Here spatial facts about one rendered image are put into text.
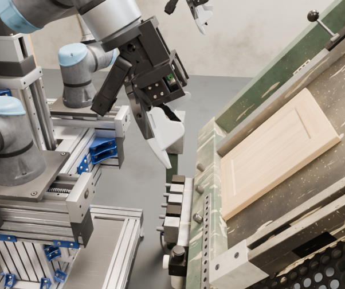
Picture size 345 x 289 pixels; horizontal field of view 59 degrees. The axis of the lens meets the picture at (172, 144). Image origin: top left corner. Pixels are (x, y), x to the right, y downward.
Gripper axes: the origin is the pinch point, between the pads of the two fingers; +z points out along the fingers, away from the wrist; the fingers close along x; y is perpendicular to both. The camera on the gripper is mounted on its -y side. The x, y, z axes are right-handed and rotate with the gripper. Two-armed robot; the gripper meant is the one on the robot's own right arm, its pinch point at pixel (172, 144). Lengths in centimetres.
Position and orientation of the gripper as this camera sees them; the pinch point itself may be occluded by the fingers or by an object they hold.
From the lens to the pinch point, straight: 53.1
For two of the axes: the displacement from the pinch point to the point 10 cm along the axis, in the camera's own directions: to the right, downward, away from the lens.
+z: 4.6, 7.7, 4.4
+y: 8.8, -3.3, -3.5
